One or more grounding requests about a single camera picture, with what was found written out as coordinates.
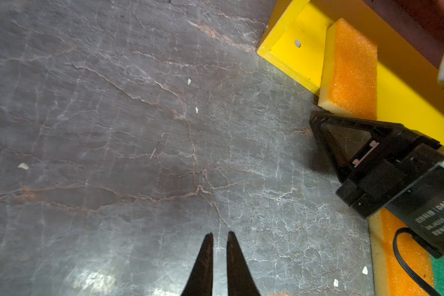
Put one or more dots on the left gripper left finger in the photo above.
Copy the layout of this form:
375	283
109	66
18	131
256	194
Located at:
200	282

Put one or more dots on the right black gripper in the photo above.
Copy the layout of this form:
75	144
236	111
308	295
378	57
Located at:
383	165

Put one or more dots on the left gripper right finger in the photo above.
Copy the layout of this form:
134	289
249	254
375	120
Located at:
240	282

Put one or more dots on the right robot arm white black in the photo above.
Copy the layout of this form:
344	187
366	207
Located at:
423	115

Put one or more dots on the yellow shelf unit pink blue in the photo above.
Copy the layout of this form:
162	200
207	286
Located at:
295	39

